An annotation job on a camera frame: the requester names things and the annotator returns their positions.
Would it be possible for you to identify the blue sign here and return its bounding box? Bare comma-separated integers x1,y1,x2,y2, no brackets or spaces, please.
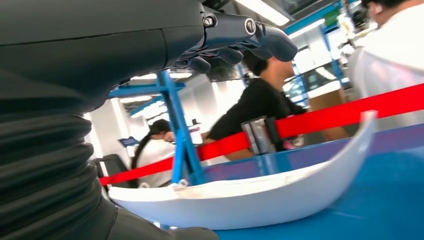
118,136,140,148

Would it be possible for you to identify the person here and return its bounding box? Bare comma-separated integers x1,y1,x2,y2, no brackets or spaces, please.
347,0,424,132
201,49,351,162
130,119,176,189

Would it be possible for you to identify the chrome stanchion post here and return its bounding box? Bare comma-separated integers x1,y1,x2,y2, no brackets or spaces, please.
241,115,286,156

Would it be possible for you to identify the black office chair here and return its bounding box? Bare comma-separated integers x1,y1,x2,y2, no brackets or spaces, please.
94,153,138,190

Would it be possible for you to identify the red barrier belt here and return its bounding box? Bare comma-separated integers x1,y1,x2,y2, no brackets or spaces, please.
99,82,424,187

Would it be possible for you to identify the cardboard box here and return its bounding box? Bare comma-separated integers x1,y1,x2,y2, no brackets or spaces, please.
308,88,348,112

